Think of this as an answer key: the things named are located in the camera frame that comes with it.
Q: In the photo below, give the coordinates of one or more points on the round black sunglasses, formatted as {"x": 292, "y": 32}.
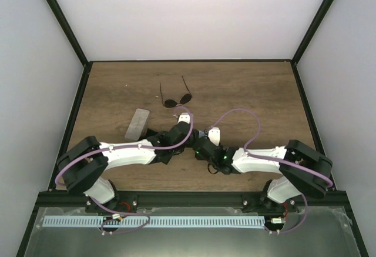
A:
{"x": 174, "y": 102}

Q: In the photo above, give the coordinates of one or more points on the light blue cloth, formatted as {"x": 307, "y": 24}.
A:
{"x": 202, "y": 134}

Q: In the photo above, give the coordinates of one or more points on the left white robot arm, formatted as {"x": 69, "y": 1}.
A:
{"x": 81, "y": 168}

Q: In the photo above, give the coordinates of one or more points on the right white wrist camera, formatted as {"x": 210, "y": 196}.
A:
{"x": 214, "y": 135}

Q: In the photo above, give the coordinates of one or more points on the black aluminium frame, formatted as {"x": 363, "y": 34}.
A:
{"x": 53, "y": 197}

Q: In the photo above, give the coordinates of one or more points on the grey metal front plate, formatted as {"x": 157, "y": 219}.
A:
{"x": 316, "y": 231}

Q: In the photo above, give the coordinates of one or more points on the white slotted cable duct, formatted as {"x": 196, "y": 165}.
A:
{"x": 247, "y": 222}

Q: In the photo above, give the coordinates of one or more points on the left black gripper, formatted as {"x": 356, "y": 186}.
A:
{"x": 194, "y": 138}

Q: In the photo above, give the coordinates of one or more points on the grey glasses case green lining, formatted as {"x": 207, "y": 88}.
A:
{"x": 138, "y": 125}

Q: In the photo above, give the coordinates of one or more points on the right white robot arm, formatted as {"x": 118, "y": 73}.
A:
{"x": 303, "y": 170}

